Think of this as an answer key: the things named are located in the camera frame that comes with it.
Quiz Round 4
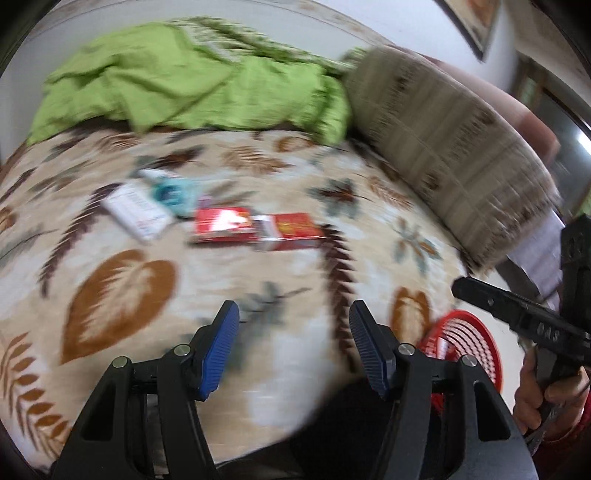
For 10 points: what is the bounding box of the white medicine box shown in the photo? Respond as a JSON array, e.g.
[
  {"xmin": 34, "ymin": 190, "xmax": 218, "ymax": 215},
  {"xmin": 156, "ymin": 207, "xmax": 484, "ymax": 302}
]
[{"xmin": 100, "ymin": 182, "xmax": 175, "ymax": 244}]

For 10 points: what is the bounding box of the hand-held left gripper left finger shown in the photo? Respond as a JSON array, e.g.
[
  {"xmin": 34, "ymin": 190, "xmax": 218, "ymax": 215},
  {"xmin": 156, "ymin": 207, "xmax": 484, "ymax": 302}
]
[{"xmin": 51, "ymin": 300, "xmax": 241, "ymax": 480}]

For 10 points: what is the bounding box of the person's right hand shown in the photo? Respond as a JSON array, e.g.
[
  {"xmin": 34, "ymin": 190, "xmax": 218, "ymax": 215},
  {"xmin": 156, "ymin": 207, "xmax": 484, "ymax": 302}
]
[{"xmin": 513, "ymin": 344, "xmax": 591, "ymax": 437}]

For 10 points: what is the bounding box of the teal crumpled packet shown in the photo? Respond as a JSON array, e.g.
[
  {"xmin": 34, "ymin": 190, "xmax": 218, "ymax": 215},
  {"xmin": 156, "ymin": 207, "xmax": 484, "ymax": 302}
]
[{"xmin": 151, "ymin": 179, "xmax": 200, "ymax": 219}]

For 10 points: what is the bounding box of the striped brown cushion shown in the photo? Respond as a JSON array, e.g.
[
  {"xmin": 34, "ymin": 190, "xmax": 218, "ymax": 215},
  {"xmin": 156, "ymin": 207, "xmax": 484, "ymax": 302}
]
[{"xmin": 342, "ymin": 46, "xmax": 561, "ymax": 273}]

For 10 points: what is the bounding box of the framed wall picture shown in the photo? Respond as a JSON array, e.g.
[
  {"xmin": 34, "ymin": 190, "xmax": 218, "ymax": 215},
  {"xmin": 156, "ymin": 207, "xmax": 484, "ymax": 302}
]
[{"xmin": 438, "ymin": 0, "xmax": 504, "ymax": 61}]

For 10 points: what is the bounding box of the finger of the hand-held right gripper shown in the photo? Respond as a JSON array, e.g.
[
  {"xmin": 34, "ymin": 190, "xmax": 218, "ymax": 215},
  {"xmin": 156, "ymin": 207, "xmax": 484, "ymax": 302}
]
[{"xmin": 451, "ymin": 276, "xmax": 525, "ymax": 326}]

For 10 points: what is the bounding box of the red plastic basket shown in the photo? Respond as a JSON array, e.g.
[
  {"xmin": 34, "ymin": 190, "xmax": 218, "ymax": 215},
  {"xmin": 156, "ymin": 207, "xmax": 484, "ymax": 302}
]
[{"xmin": 418, "ymin": 310, "xmax": 504, "ymax": 402}]

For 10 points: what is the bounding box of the green quilt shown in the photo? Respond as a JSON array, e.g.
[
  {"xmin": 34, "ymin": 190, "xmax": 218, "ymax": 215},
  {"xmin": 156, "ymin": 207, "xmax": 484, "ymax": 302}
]
[{"xmin": 28, "ymin": 17, "xmax": 354, "ymax": 146}]

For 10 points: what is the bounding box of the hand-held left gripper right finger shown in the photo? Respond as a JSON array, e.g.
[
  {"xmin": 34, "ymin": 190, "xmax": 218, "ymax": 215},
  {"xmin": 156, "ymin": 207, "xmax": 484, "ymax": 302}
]
[{"xmin": 348, "ymin": 300, "xmax": 541, "ymax": 480}]

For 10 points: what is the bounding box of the person's right forearm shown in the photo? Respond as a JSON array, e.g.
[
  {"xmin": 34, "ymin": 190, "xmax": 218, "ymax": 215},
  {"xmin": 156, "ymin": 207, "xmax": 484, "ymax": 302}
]
[{"xmin": 531, "ymin": 415, "xmax": 591, "ymax": 480}]

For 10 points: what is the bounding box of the red cigarette pack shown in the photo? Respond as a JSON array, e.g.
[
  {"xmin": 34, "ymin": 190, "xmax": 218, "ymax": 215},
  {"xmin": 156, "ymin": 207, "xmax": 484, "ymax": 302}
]
[
  {"xmin": 254, "ymin": 212, "xmax": 331, "ymax": 252},
  {"xmin": 189, "ymin": 207, "xmax": 259, "ymax": 245}
]

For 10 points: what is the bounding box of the leaf print blanket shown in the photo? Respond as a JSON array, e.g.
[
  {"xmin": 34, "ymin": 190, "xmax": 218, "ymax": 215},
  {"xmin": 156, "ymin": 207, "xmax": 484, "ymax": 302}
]
[{"xmin": 0, "ymin": 124, "xmax": 509, "ymax": 472}]

